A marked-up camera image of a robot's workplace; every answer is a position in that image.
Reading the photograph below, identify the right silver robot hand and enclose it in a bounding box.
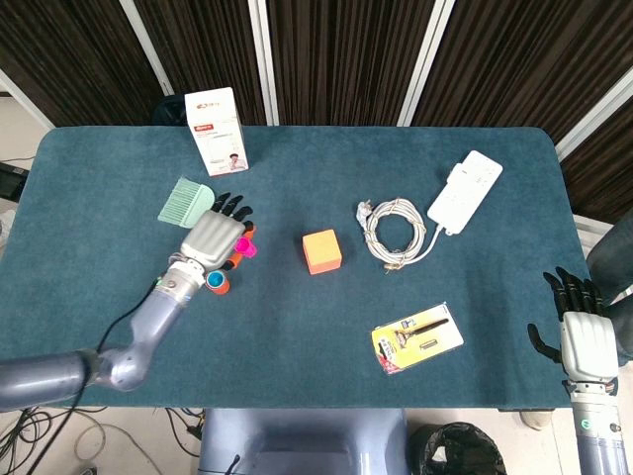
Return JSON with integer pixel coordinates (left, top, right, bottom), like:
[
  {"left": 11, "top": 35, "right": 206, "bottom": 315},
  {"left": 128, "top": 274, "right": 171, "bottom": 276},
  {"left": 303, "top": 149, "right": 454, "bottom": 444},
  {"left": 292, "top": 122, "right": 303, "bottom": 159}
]
[{"left": 526, "top": 266, "right": 620, "bottom": 385}]

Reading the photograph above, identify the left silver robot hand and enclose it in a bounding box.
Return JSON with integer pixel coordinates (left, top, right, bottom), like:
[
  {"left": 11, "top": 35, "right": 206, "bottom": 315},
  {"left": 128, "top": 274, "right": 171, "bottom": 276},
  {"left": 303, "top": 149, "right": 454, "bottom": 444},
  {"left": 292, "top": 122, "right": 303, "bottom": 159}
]
[{"left": 178, "top": 191, "right": 258, "bottom": 272}]

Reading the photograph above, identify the mint green hand brush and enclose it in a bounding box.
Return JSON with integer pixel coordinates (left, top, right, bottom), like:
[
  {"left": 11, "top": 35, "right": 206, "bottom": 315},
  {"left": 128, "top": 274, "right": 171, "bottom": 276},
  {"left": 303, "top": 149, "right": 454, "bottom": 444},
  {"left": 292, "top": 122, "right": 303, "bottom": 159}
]
[{"left": 156, "top": 177, "right": 217, "bottom": 230}]

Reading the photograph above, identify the orange plastic cup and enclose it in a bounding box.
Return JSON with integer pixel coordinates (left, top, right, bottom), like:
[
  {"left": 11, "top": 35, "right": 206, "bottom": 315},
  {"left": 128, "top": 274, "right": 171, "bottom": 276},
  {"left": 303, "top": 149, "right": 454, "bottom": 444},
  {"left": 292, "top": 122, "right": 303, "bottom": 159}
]
[{"left": 205, "top": 270, "right": 232, "bottom": 297}]

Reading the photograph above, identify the white lamp product box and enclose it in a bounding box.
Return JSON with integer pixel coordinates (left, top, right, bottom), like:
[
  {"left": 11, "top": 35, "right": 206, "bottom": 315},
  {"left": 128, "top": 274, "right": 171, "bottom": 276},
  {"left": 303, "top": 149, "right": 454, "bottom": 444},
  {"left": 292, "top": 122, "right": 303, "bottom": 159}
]
[{"left": 184, "top": 87, "right": 250, "bottom": 178}]

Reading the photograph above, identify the orange yellow foam cube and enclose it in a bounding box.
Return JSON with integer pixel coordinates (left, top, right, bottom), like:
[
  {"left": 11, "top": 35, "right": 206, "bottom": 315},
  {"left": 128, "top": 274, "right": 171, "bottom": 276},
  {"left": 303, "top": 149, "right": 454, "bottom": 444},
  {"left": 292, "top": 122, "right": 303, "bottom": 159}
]
[{"left": 302, "top": 228, "right": 344, "bottom": 276}]

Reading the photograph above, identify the teal table cloth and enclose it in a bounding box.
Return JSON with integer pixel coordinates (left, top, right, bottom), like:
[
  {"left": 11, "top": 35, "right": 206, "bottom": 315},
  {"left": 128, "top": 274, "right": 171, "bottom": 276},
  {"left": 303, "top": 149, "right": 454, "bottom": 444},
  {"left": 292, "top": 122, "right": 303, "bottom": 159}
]
[{"left": 0, "top": 126, "right": 594, "bottom": 411}]

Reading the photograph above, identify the dark chair back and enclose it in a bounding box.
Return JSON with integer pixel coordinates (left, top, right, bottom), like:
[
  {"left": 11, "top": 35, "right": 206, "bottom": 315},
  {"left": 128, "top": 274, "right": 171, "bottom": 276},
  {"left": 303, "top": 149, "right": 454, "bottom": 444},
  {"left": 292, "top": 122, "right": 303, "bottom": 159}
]
[{"left": 152, "top": 96, "right": 192, "bottom": 128}]

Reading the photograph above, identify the black trash bin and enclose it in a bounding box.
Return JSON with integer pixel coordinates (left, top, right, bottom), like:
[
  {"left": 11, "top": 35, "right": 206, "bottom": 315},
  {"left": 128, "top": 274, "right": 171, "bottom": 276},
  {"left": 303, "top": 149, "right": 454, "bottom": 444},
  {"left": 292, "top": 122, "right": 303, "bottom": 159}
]
[{"left": 409, "top": 421, "right": 508, "bottom": 475}]

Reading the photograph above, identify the yellow razor blister pack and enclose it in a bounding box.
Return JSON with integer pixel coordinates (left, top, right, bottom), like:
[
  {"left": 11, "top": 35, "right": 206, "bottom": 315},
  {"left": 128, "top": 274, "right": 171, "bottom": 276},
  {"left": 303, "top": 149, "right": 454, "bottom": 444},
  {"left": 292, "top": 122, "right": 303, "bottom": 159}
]
[{"left": 370, "top": 302, "right": 465, "bottom": 377}]

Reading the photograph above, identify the white power strip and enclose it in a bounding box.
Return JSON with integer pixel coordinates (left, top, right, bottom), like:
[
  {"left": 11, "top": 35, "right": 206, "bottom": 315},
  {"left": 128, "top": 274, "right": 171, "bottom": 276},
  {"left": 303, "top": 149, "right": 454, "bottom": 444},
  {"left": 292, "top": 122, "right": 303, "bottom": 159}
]
[{"left": 426, "top": 149, "right": 504, "bottom": 235}]

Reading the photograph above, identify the grey-blue robot torso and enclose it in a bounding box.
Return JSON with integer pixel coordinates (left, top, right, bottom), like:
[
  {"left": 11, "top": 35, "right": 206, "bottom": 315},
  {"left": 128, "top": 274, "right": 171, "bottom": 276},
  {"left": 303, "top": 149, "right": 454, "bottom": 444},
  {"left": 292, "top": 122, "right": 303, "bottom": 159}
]
[{"left": 197, "top": 408, "right": 409, "bottom": 475}]

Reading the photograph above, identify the white coiled power cable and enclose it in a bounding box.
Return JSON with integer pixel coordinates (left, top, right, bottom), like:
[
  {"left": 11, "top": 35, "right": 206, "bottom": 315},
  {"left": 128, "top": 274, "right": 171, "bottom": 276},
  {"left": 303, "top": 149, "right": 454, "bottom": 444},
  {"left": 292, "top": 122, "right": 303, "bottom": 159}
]
[{"left": 356, "top": 197, "right": 441, "bottom": 272}]

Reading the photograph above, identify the white partition frame post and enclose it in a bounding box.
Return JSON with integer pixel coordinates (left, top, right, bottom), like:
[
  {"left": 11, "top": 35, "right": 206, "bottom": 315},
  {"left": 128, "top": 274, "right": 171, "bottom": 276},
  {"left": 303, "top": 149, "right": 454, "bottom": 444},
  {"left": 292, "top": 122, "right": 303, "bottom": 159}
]
[
  {"left": 246, "top": 0, "right": 279, "bottom": 126},
  {"left": 553, "top": 63, "right": 633, "bottom": 160},
  {"left": 118, "top": 0, "right": 175, "bottom": 96},
  {"left": 397, "top": 0, "right": 457, "bottom": 128}
]

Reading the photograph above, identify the black floor cable bundle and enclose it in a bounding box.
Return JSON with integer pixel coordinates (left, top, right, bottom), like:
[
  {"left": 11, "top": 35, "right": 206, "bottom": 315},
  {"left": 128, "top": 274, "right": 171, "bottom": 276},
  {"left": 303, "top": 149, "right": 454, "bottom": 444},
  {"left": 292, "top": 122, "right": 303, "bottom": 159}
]
[{"left": 0, "top": 405, "right": 205, "bottom": 475}]

